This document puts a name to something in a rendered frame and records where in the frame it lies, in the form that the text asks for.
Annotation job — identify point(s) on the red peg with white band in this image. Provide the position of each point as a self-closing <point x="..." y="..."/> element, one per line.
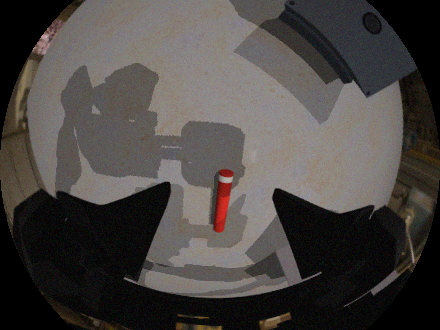
<point x="222" y="200"/>

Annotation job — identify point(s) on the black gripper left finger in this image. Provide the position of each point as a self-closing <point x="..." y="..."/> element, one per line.
<point x="125" y="228"/>

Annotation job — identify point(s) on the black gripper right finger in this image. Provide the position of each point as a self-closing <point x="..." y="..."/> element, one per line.
<point x="313" y="232"/>

